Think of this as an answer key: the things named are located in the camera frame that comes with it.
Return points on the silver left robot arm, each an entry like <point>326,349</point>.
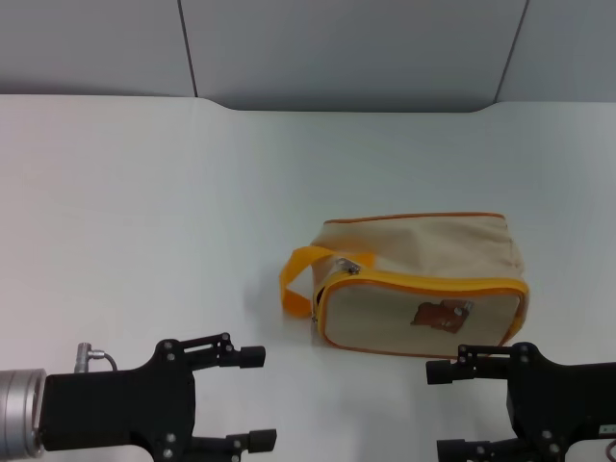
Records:
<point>19,409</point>

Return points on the beige orange-trimmed zipper food bag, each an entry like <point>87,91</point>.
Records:
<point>409,245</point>

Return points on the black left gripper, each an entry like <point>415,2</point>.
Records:
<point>115,409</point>

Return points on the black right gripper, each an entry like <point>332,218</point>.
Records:
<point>568,399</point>

